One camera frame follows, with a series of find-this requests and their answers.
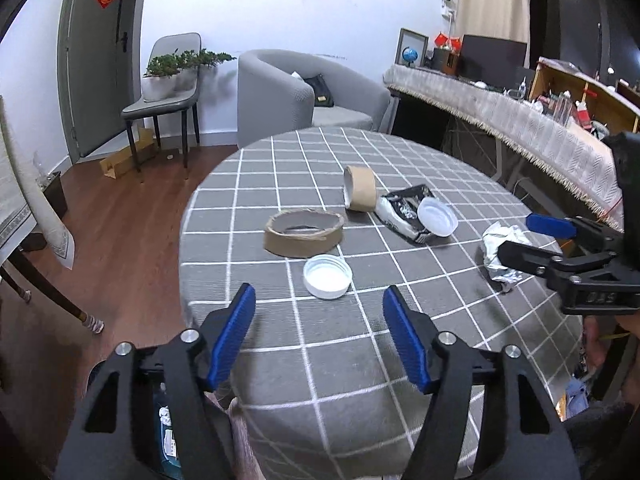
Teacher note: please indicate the black monitor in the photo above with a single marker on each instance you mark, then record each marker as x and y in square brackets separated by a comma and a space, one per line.
[492, 60]

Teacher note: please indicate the dark storage box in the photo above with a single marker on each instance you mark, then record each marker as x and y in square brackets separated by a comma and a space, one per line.
[52, 200]

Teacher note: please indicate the white security camera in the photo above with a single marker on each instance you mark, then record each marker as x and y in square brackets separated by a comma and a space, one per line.
[449, 2]

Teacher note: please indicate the picture frame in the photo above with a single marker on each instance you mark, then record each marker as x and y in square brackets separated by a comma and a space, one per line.
[422, 45]

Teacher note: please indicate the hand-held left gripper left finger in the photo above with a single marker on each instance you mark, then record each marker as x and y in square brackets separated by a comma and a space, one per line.
[230, 340]

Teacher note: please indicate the black and white snack bag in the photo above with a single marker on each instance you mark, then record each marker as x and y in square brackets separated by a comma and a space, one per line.
[400, 215]

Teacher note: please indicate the white plastic lid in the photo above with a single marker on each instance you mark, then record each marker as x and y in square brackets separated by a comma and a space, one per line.
[437, 216]
[327, 276]

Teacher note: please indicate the round table with grey checked cloth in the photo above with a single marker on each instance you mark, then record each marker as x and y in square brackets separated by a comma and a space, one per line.
[300, 370]

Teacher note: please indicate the long table with beige cloth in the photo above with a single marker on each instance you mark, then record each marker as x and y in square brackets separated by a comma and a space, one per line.
[500, 110]

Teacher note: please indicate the person's right leg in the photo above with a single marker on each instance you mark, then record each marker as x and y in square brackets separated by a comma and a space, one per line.
[610, 440]

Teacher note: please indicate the small red flags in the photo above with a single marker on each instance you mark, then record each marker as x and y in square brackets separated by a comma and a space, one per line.
[447, 41]

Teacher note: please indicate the black handbag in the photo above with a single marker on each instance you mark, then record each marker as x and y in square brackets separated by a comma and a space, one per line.
[319, 91]

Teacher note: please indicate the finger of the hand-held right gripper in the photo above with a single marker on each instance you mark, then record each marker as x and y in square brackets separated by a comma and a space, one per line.
[550, 224]
[525, 255]

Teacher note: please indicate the white paper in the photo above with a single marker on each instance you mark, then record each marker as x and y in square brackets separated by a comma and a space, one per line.
[495, 245]

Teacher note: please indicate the flat cardboard box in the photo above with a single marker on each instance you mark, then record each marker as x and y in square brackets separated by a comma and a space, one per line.
[122, 157]

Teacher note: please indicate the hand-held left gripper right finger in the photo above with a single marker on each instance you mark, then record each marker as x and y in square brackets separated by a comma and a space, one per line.
[407, 340]

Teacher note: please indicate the tall brown cardboard tube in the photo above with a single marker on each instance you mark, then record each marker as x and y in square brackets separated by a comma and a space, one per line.
[362, 190]

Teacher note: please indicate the wooden shelf box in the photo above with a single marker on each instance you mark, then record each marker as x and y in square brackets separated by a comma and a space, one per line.
[600, 97]

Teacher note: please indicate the dark desk box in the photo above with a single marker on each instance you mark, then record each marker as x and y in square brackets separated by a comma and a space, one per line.
[445, 62]

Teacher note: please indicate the green plant white pot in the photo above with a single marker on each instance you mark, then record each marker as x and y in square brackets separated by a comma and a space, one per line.
[205, 57]
[160, 85]

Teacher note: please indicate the grey dining chair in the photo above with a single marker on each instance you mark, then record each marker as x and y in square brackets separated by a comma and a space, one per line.
[160, 107]

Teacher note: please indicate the small blue globe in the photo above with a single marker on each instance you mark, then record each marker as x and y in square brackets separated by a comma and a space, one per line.
[409, 55]

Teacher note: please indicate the person's right hand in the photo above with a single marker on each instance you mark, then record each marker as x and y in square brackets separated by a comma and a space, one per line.
[596, 345]

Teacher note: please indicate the grey door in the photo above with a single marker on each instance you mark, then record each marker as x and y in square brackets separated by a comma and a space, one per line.
[95, 85]

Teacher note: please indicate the beige curtain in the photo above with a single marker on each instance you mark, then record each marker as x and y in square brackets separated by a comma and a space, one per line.
[490, 0]

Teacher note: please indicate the grey armchair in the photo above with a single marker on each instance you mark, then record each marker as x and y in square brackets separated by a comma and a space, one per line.
[270, 95]

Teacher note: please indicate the black table legs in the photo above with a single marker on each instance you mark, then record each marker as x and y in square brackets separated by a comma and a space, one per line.
[55, 295]

